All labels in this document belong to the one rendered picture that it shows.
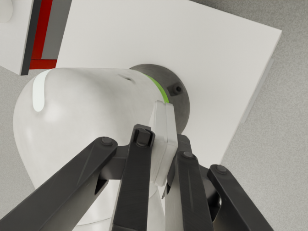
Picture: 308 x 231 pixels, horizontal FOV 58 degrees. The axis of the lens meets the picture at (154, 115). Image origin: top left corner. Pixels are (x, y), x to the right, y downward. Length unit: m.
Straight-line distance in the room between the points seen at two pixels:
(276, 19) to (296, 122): 0.43
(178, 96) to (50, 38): 0.50
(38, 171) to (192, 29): 0.31
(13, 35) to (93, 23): 0.30
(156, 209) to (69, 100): 0.15
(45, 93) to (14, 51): 0.52
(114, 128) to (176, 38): 0.25
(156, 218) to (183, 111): 0.19
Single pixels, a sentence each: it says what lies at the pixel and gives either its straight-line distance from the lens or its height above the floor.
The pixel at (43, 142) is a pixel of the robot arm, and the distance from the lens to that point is 0.29.
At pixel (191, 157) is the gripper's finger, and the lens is 0.15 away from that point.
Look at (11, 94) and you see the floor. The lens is 2.03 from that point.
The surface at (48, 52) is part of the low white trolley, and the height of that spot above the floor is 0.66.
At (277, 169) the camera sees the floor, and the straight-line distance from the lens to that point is 1.36.
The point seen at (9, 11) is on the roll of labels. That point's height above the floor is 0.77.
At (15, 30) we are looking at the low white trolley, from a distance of 0.80.
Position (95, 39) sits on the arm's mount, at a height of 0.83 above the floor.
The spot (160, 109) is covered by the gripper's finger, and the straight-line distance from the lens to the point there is 0.20.
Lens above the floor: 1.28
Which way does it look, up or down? 64 degrees down
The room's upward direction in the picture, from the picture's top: 114 degrees counter-clockwise
